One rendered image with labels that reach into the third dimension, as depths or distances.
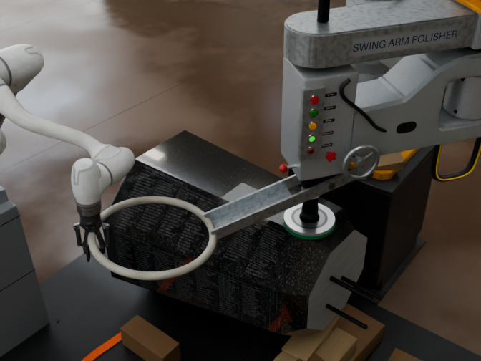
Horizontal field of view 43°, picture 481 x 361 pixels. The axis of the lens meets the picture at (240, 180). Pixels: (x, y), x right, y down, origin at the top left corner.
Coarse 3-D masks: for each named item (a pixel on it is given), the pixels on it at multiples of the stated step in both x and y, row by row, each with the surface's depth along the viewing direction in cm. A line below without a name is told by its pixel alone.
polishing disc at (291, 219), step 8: (288, 208) 257; (296, 208) 257; (320, 208) 257; (328, 208) 257; (288, 216) 253; (296, 216) 253; (320, 216) 253; (328, 216) 253; (288, 224) 249; (296, 224) 249; (304, 224) 249; (312, 224) 248; (320, 224) 248; (328, 224) 248; (296, 232) 245; (304, 232) 244; (312, 232) 244; (320, 232) 244
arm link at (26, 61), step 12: (12, 48) 230; (24, 48) 233; (36, 48) 238; (12, 60) 226; (24, 60) 230; (36, 60) 235; (12, 72) 226; (24, 72) 231; (36, 72) 237; (12, 84) 230; (24, 84) 237; (0, 120) 256; (0, 132) 274; (0, 144) 273
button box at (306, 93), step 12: (324, 96) 205; (300, 108) 208; (312, 108) 206; (300, 120) 210; (312, 120) 209; (300, 132) 212; (312, 132) 212; (300, 144) 214; (312, 144) 215; (300, 156) 217; (312, 156) 218
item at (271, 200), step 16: (336, 176) 237; (368, 176) 236; (256, 192) 243; (272, 192) 245; (288, 192) 244; (304, 192) 236; (320, 192) 238; (224, 208) 243; (240, 208) 245; (256, 208) 242; (272, 208) 235; (224, 224) 234; (240, 224) 235
